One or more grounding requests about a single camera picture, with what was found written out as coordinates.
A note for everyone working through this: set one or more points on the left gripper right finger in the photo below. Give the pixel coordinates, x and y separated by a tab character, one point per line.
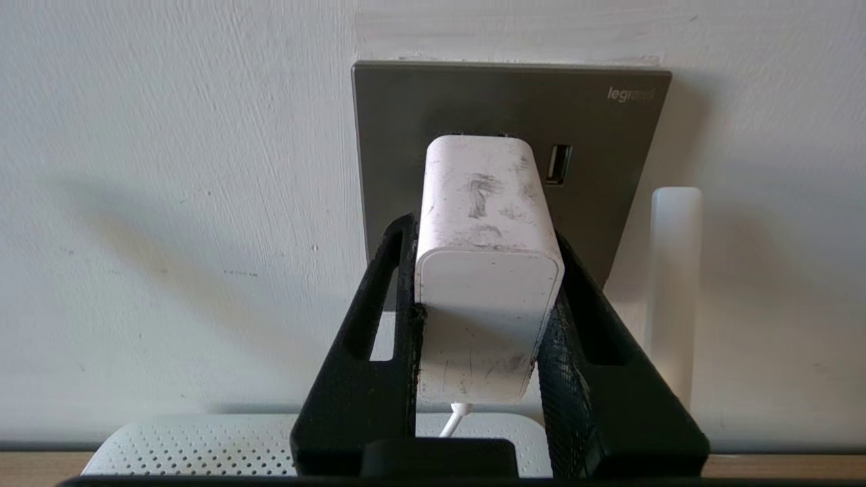
629	419

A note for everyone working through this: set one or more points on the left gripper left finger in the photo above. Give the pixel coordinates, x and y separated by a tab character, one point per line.
338	419

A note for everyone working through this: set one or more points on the white power adapter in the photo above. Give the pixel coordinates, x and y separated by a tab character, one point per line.
487	304

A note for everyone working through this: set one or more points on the white wifi router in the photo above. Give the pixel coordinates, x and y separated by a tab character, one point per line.
203	446

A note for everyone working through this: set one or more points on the grey wall socket plate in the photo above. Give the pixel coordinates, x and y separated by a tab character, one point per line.
473	101

